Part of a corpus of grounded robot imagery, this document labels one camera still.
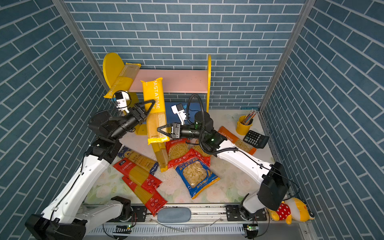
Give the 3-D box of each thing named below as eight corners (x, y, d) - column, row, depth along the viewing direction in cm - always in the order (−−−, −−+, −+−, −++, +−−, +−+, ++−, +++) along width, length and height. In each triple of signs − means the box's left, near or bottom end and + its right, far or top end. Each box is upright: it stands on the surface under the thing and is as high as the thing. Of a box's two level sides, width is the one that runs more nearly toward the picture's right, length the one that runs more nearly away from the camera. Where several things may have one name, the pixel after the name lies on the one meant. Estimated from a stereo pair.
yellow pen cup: (240, 137, 106) (243, 129, 99) (231, 126, 112) (234, 118, 105) (249, 133, 108) (253, 125, 101) (240, 123, 115) (243, 114, 107)
